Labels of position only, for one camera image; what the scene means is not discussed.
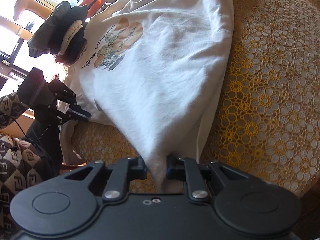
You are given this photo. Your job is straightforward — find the white printed sweatshirt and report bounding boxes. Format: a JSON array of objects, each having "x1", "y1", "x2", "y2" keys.
[{"x1": 65, "y1": 0, "x2": 234, "y2": 191}]

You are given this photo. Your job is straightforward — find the patterned sleeve left forearm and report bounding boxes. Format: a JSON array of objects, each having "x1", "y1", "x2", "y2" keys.
[{"x1": 0, "y1": 92, "x2": 28, "y2": 129}]

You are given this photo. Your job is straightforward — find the dark folded clothes pile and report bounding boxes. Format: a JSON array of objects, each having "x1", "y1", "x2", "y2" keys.
[{"x1": 28, "y1": 1, "x2": 88, "y2": 66}]

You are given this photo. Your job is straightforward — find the round table lace cloth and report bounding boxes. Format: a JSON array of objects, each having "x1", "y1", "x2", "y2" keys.
[{"x1": 61, "y1": 0, "x2": 319, "y2": 196}]

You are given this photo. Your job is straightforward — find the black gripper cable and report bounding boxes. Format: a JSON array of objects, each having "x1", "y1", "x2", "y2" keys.
[{"x1": 0, "y1": 113, "x2": 53, "y2": 160}]

